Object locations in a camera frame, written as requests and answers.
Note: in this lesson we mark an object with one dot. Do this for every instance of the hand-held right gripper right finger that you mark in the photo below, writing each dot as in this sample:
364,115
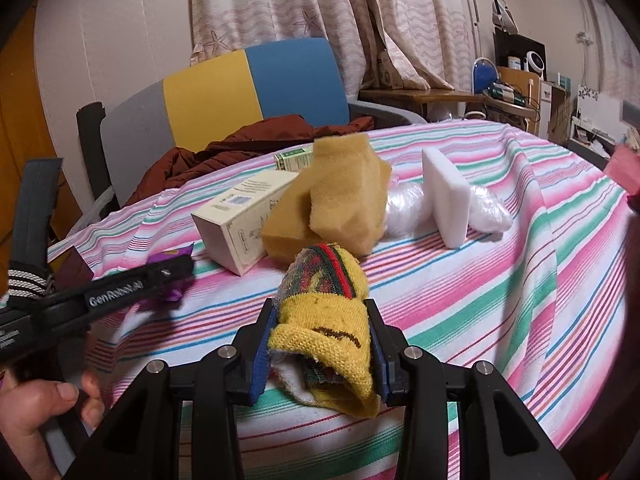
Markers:
378,360

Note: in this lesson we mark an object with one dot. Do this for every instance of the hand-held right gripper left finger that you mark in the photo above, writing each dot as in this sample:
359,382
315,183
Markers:
262,360

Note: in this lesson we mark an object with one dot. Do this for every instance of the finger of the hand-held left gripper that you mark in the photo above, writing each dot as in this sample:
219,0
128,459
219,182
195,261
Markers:
130,287

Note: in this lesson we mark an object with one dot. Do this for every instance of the purple plastic wrapper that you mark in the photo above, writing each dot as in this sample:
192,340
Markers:
174,291

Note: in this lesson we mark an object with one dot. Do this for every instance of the yellow patterned sock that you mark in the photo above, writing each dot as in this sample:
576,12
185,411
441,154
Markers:
325,320

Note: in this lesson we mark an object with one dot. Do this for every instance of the cream cardboard box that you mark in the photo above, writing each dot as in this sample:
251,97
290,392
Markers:
235,220

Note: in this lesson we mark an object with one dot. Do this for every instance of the clear plastic bubble bag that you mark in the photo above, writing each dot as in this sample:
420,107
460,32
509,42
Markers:
410,210
490,212

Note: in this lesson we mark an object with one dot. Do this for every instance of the white foam block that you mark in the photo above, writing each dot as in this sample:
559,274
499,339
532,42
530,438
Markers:
447,200

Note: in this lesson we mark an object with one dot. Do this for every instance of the small green box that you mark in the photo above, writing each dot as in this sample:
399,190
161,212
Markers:
292,159

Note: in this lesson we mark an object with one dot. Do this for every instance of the person's left hand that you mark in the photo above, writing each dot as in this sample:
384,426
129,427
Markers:
25,410

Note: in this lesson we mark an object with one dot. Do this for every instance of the wooden wardrobe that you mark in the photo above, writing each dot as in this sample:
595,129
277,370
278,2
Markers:
20,135

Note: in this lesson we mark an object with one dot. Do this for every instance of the striped tablecloth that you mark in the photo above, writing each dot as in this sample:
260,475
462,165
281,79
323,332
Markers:
475,300

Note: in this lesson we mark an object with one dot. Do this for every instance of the brown jacket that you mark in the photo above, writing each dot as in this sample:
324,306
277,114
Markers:
240,145

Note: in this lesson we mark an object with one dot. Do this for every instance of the grey yellow blue chair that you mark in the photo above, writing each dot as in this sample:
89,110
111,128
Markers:
210,95

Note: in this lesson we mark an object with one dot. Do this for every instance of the wooden desk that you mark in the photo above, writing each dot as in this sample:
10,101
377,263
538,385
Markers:
415,96

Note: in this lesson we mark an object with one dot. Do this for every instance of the white storage box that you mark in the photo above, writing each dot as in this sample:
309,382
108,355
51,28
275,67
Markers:
600,110

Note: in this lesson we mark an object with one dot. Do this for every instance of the white round fan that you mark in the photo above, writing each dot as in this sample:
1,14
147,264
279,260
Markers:
534,64

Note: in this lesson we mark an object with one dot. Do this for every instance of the patterned curtain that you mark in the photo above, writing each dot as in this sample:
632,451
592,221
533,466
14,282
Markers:
615,45
325,10

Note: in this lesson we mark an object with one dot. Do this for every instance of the black shelf unit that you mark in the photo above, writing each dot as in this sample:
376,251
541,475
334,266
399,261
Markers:
515,45

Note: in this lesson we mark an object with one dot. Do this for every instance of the metal stand pole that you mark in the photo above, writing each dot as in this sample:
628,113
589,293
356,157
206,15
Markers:
472,10

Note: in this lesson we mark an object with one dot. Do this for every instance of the clothes iron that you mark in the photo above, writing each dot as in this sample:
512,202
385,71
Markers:
504,12

